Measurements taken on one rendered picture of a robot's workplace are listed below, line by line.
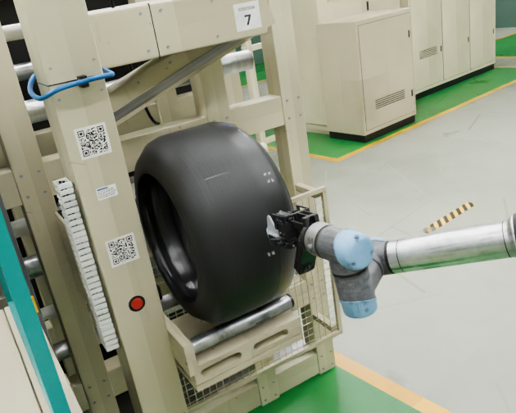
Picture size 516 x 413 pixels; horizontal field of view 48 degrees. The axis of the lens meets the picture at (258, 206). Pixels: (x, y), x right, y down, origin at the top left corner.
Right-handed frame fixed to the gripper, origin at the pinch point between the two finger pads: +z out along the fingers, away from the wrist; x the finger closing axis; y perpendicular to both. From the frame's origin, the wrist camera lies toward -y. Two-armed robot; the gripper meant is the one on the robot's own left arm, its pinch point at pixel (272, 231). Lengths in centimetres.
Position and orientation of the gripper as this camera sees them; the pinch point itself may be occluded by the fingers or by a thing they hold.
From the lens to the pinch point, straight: 143.9
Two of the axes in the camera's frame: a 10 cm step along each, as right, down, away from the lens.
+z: -4.9, -1.3, 8.6
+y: -2.1, -9.4, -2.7
